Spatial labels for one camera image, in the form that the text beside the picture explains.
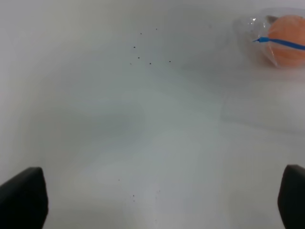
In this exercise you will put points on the orange fruit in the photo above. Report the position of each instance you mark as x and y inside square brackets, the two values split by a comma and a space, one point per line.
[290, 28]

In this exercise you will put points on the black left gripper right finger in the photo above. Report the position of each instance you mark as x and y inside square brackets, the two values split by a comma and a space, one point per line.
[291, 197]

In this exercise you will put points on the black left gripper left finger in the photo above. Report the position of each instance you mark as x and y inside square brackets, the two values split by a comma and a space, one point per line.
[24, 201]

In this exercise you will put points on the clear zip bag blue seal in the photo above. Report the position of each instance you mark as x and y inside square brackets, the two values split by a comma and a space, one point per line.
[251, 34]

